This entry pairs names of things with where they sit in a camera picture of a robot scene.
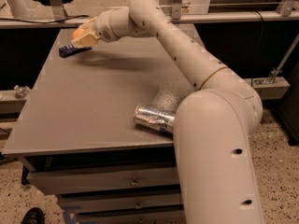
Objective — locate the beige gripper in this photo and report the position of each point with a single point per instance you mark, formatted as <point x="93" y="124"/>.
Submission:
<point x="103" y="28"/>

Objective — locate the orange fruit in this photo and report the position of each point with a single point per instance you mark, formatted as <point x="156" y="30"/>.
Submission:
<point x="77" y="33"/>

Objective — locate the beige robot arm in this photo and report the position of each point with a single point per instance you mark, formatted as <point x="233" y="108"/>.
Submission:
<point x="212" y="125"/>

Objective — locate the blue rxbar blueberry wrapper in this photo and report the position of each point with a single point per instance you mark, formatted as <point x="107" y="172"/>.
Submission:
<point x="70" y="50"/>

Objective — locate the white pipe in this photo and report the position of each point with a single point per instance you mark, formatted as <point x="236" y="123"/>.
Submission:
<point x="19" y="8"/>

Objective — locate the small shiny crumpled object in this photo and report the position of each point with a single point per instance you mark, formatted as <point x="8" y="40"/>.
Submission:
<point x="21" y="91"/>

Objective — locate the crushed silver can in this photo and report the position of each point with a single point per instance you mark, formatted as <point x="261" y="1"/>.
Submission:
<point x="154" y="118"/>

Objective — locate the grey drawer cabinet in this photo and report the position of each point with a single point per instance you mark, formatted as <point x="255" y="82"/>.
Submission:
<point x="80" y="115"/>

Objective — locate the top grey drawer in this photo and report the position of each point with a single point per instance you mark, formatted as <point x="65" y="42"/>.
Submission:
<point x="107" y="178"/>

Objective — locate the grey drawer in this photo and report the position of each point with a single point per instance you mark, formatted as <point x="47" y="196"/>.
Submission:
<point x="109" y="203"/>
<point x="107" y="178"/>
<point x="131" y="218"/>

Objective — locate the middle grey drawer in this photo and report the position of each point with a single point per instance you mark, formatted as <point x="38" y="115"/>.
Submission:
<point x="109" y="203"/>

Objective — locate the black shoe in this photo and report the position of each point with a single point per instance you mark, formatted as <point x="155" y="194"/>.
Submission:
<point x="34" y="216"/>

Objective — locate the bottom grey drawer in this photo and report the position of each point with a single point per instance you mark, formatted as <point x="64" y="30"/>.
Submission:
<point x="131" y="218"/>

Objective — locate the metal upright bracket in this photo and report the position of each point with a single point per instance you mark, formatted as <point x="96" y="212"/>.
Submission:
<point x="58" y="10"/>
<point x="176" y="9"/>

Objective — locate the grey metal rail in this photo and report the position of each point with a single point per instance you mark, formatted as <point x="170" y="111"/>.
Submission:
<point x="73" y="22"/>

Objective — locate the metal upright bracket centre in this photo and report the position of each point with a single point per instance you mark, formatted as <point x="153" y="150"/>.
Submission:
<point x="176" y="9"/>

